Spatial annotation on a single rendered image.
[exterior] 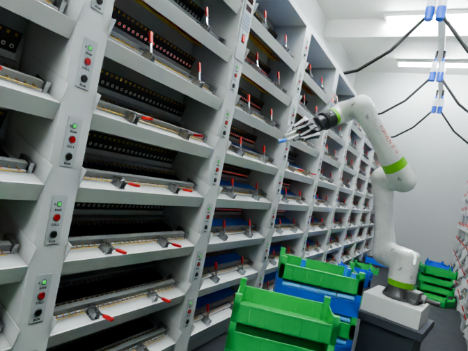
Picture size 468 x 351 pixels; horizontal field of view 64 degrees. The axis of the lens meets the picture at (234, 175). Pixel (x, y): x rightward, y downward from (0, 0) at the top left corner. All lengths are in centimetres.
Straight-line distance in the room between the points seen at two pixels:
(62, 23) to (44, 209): 44
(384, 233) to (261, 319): 118
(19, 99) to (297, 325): 90
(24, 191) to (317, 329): 84
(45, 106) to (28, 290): 44
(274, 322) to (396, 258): 106
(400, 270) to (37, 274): 161
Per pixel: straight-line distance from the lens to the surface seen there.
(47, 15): 100
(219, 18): 169
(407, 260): 207
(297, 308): 134
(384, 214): 216
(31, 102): 97
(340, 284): 145
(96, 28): 107
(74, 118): 102
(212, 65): 162
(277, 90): 200
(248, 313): 115
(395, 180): 199
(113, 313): 132
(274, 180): 214
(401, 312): 204
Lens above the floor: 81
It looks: level
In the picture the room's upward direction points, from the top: 11 degrees clockwise
